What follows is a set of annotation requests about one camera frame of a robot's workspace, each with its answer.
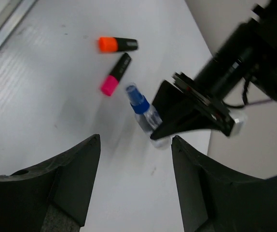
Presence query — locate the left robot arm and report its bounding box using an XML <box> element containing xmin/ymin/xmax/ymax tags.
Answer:
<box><xmin>151</xmin><ymin>0</ymin><xmax>277</xmax><ymax>140</ymax></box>

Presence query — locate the pink highlighter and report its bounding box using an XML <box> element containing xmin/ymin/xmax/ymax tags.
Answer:
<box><xmin>100</xmin><ymin>53</ymin><xmax>132</xmax><ymax>96</ymax></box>

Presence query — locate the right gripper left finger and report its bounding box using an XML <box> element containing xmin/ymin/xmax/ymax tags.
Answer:
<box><xmin>0</xmin><ymin>134</ymin><xmax>101</xmax><ymax>232</ymax></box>

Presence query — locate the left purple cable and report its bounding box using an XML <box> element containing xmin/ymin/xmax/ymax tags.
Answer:
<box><xmin>247</xmin><ymin>98</ymin><xmax>273</xmax><ymax>106</ymax></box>

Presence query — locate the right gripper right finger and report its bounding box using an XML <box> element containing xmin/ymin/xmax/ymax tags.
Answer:
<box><xmin>172</xmin><ymin>136</ymin><xmax>277</xmax><ymax>232</ymax></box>

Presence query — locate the aluminium frame rail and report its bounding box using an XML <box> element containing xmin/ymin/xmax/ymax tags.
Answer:
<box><xmin>0</xmin><ymin>0</ymin><xmax>39</xmax><ymax>71</ymax></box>

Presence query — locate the orange highlighter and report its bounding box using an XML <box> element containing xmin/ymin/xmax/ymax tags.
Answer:
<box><xmin>98</xmin><ymin>37</ymin><xmax>139</xmax><ymax>53</ymax></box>

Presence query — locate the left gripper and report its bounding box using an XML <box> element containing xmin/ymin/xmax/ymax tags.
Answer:
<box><xmin>151</xmin><ymin>73</ymin><xmax>235</xmax><ymax>140</ymax></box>

